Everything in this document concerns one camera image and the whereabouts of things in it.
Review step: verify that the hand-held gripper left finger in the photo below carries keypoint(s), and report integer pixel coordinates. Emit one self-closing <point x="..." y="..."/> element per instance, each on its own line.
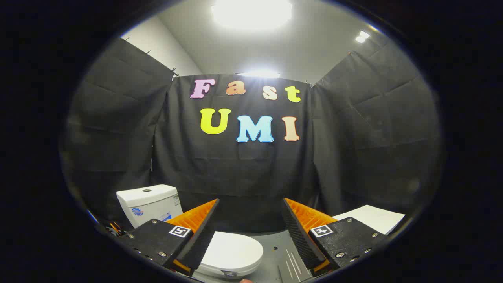
<point x="202" y="236"/>

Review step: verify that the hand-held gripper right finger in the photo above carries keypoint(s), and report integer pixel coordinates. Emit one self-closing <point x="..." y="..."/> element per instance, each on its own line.
<point x="300" y="239"/>

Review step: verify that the white ceramic toilet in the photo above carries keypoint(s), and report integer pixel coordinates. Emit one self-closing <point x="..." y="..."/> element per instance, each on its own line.
<point x="147" y="205"/>

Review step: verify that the black backdrop cloth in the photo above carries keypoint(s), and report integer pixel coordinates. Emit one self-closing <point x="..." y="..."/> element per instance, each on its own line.
<point x="243" y="173"/>

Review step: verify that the white panelled board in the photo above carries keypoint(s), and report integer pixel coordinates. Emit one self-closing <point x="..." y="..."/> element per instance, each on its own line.
<point x="373" y="218"/>

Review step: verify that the ceiling light behind cloth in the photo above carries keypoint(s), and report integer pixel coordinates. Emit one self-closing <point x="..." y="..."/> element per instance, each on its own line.
<point x="259" y="74"/>

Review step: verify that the small ceiling light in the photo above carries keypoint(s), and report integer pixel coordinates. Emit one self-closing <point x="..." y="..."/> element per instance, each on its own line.
<point x="362" y="36"/>

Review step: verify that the large ceiling light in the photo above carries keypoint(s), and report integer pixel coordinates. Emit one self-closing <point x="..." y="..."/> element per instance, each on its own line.
<point x="251" y="13"/>

